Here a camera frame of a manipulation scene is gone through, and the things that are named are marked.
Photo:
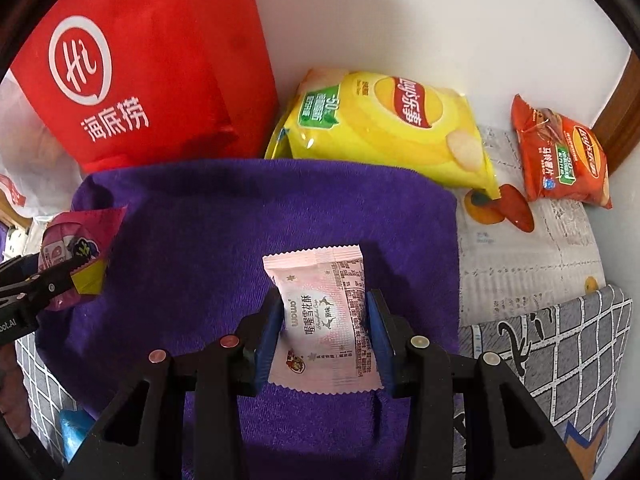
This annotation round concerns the blue tissue pack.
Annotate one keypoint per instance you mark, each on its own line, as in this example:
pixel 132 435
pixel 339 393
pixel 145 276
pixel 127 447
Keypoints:
pixel 75 432

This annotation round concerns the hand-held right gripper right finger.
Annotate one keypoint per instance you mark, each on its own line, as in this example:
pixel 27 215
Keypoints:
pixel 378 342

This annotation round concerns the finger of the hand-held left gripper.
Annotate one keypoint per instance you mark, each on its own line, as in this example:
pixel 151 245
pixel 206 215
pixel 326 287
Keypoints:
pixel 50 282

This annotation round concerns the red paper bag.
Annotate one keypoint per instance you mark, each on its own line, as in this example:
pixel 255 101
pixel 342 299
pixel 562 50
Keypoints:
pixel 175 60

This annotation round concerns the fruit print tablecloth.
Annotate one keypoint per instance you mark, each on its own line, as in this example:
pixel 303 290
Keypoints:
pixel 525 270

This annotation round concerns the white pink snack packet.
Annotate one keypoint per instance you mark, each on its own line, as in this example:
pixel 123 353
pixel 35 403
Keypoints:
pixel 325 310

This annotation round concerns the orange chips bag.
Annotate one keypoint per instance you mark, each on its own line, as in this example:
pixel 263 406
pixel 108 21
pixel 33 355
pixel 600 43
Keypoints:
pixel 560 160

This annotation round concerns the grey grid blanket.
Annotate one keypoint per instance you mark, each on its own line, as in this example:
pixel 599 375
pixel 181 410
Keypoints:
pixel 575 360

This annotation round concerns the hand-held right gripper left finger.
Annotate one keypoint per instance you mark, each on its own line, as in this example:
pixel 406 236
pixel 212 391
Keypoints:
pixel 268 332

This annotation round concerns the magenta snack packet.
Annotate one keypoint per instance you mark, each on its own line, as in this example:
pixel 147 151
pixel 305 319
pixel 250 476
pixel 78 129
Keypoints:
pixel 75 240

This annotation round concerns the white plastic bag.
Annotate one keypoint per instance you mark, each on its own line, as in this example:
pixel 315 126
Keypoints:
pixel 30 160

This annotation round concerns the purple towel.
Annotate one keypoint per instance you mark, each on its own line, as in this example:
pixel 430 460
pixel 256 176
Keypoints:
pixel 200 240

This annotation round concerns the yellow chips bag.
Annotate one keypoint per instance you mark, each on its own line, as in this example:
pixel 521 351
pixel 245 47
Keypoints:
pixel 380 145

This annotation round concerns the wooden frame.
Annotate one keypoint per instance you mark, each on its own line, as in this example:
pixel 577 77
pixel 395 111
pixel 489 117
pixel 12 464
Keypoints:
pixel 617 125

